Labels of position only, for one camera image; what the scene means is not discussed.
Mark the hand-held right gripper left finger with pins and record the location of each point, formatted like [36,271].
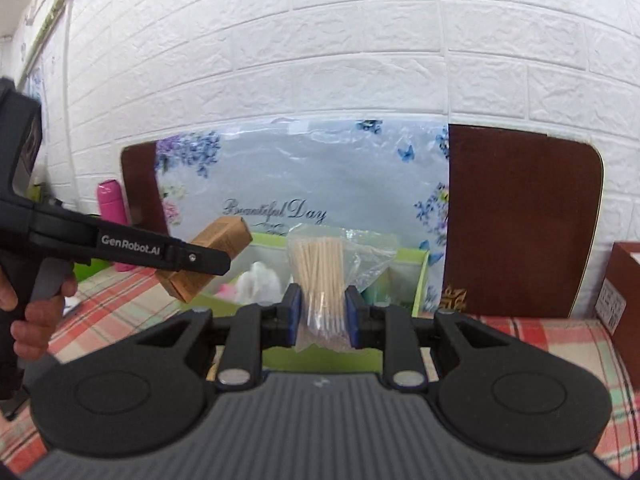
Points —
[295,312]

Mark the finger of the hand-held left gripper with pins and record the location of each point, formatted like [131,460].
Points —
[200,259]

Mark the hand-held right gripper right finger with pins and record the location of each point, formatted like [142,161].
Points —
[352,315]

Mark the brown cardboard small box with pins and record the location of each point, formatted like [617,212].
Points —
[220,237]

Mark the bag of wooden toothpicks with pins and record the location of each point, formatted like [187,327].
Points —
[322,270]

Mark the large green cardboard box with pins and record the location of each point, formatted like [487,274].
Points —
[400,280]

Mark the person's left hand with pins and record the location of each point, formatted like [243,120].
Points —
[42,322]

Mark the small green box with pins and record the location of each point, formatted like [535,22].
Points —
[90,270]

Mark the pink thermos bottle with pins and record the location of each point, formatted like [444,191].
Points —
[112,210]

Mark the floral printed plastic package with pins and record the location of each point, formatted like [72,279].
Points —
[320,175]

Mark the brown wooden headboard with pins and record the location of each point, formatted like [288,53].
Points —
[520,220]

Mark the plaid bed sheet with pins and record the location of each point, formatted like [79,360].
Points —
[550,335]

